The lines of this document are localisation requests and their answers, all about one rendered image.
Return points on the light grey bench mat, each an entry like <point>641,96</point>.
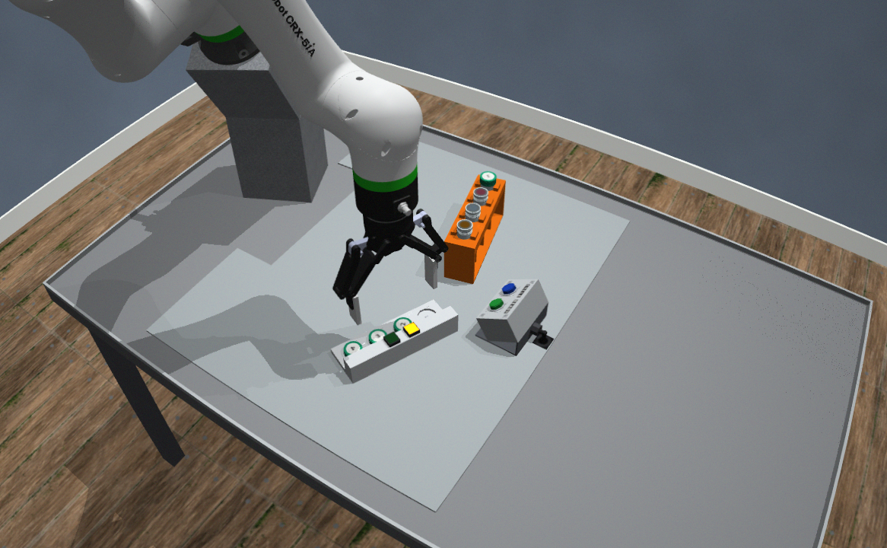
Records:
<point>266,331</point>

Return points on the orange tube rack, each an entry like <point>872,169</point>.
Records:
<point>460,261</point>

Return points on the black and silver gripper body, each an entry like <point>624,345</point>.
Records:
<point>380,231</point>

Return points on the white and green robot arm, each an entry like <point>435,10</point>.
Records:
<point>378,120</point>

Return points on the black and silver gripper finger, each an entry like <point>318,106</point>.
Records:
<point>431,253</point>
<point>356,266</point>

